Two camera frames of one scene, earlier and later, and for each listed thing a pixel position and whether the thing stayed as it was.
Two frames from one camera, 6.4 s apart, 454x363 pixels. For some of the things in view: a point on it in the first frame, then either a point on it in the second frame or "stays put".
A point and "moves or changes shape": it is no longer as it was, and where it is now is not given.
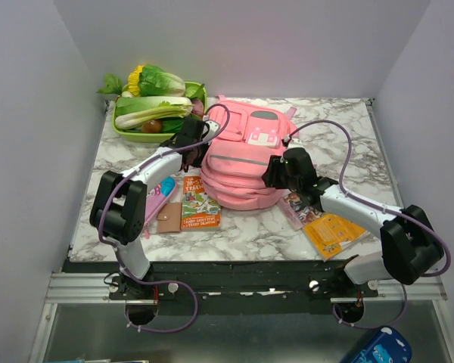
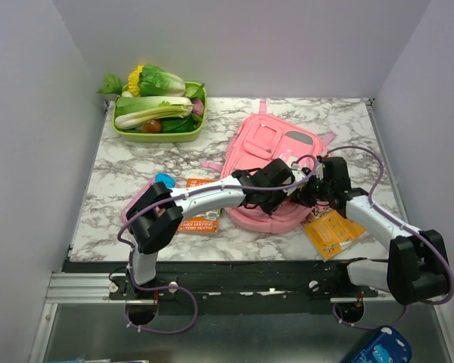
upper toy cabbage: x=156 y=82 stays put
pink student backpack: x=250 y=134 moves or changes shape
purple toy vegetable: x=197 y=107 stays put
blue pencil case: x=389 y=345 stays put
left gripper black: x=197 y=162 → x=270 y=209
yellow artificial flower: x=133 y=81 stays put
